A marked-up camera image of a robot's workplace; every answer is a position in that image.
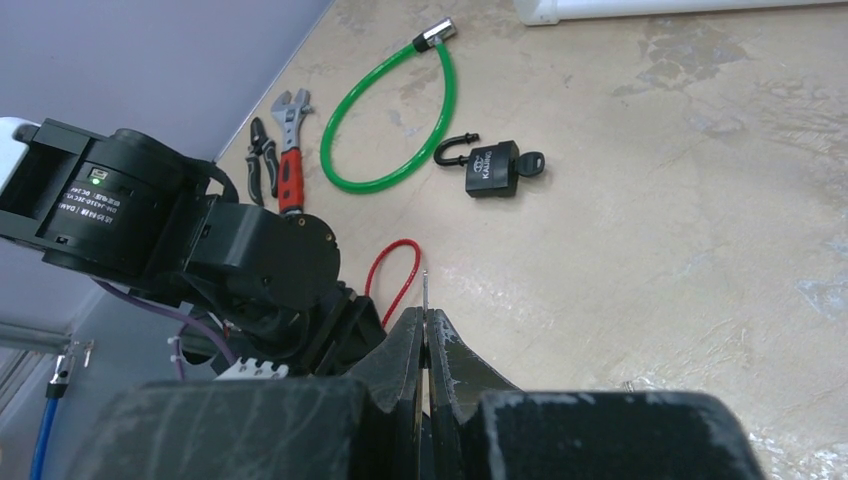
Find black-headed key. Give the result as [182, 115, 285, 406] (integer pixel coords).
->
[515, 151, 546, 178]

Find small silver key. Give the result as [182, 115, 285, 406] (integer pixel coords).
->
[422, 269, 429, 313]

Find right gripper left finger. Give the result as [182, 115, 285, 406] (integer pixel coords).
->
[69, 308, 424, 479]

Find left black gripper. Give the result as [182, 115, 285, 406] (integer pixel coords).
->
[291, 284, 387, 376]

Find black padlock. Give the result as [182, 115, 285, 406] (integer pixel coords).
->
[433, 133, 519, 198]

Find blue cable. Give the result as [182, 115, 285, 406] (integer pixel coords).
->
[27, 341, 94, 480]

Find black pliers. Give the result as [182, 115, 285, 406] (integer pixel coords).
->
[245, 117, 280, 208]

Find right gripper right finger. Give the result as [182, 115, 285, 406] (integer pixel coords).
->
[427, 310, 764, 479]

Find white PVC pipe frame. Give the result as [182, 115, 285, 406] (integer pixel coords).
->
[513, 0, 837, 26]

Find green cable lock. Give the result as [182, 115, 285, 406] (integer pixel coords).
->
[319, 17, 458, 195]

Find red handled adjustable wrench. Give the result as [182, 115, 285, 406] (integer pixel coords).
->
[271, 88, 313, 215]

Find red cable lock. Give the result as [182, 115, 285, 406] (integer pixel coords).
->
[364, 238, 423, 331]

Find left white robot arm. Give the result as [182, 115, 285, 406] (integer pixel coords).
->
[1, 117, 386, 376]

